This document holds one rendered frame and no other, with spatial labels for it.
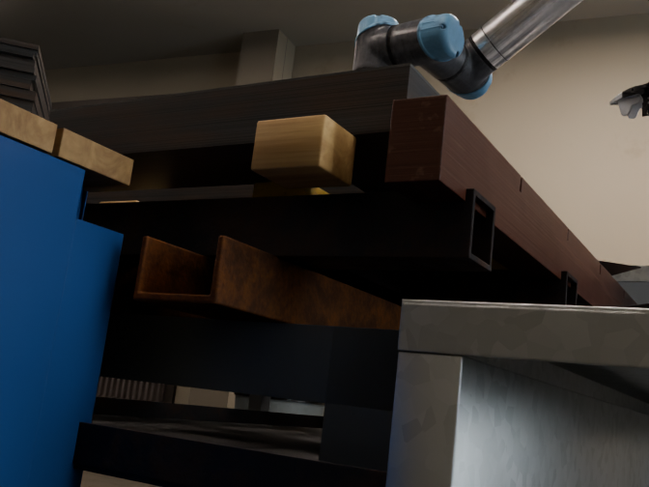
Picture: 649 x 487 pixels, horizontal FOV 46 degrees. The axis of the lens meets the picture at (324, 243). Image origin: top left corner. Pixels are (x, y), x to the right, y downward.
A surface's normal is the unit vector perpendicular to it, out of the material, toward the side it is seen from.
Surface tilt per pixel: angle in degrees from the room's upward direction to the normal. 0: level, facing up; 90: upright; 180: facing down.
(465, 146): 90
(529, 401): 90
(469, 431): 90
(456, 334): 90
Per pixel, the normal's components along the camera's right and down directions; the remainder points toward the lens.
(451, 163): 0.86, 0.00
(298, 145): -0.49, -0.23
